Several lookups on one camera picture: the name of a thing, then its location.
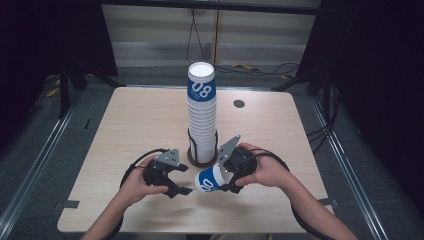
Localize metal floor rail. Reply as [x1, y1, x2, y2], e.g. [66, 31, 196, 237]
[309, 95, 389, 240]
[0, 83, 88, 232]

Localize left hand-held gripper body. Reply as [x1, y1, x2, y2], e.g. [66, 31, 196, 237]
[143, 148, 190, 188]

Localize black wire cup holder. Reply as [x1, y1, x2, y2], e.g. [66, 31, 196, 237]
[186, 128, 220, 169]

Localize stack of paper cups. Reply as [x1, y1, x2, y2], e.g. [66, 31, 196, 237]
[186, 61, 219, 165]

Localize dark curtain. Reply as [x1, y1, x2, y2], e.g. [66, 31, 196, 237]
[0, 0, 119, 153]
[295, 0, 424, 209]

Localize black floor cables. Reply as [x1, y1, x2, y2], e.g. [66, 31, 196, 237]
[214, 62, 302, 78]

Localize right hand-held gripper black cable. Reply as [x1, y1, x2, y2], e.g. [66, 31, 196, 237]
[233, 148, 335, 240]

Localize black hanging cable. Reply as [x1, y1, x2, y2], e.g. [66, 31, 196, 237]
[185, 8, 205, 64]

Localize person's left hand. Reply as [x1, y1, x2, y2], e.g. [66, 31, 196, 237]
[117, 162, 170, 210]

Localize bundle of black cables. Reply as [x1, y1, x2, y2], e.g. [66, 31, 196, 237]
[305, 84, 342, 155]

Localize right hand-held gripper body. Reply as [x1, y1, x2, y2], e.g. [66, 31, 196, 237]
[216, 133, 258, 183]

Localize black metal stand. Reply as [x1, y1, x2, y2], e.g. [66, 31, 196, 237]
[57, 63, 127, 120]

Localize person's right hand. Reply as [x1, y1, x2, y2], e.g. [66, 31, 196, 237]
[234, 142, 295, 190]

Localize blue white paper cup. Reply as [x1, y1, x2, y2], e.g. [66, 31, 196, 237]
[194, 162, 229, 194]

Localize grey tape strip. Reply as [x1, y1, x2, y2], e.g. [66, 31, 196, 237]
[61, 199, 81, 210]
[316, 197, 335, 208]

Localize black overhead beam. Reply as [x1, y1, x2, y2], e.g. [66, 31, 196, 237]
[99, 0, 322, 16]

